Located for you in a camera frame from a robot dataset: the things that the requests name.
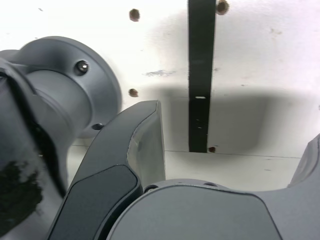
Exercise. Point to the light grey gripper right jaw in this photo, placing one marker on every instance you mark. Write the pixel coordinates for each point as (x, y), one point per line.
(200, 215)

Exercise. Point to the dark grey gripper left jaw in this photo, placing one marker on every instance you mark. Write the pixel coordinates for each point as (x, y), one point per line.
(110, 155)

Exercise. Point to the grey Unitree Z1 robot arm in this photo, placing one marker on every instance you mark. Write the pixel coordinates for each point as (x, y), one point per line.
(57, 95)

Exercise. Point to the black tape strip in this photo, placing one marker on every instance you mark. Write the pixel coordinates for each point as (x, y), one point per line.
(200, 75)

